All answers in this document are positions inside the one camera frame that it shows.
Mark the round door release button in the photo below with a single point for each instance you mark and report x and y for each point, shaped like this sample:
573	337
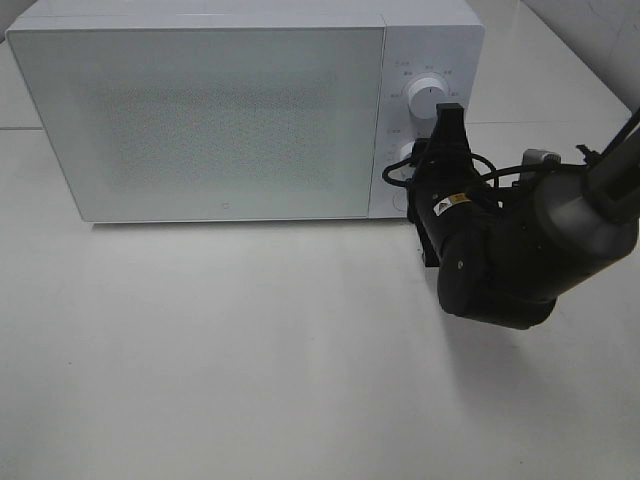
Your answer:
400	202

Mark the white microwave knob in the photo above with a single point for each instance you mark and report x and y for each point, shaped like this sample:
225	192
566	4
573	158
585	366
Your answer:
423	95
403	156

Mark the white microwave door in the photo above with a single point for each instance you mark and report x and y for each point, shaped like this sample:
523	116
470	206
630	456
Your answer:
199	125

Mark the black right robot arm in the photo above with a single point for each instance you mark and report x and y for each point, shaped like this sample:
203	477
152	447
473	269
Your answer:
504	255

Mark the white microwave oven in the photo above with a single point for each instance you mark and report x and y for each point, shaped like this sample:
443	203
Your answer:
419	37

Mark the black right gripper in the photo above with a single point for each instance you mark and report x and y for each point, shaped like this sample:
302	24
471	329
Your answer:
446	194

